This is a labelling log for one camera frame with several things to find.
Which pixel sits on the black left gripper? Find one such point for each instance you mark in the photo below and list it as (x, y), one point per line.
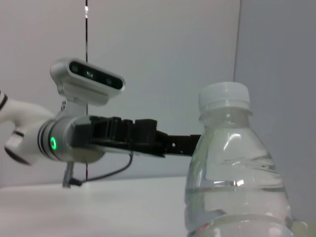
(118, 135)

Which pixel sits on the clear green-label water bottle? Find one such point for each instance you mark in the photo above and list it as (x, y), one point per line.
(234, 160)

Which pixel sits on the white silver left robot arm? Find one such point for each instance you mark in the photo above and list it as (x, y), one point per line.
(29, 123)

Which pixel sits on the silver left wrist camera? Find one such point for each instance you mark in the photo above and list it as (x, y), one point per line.
(89, 81)

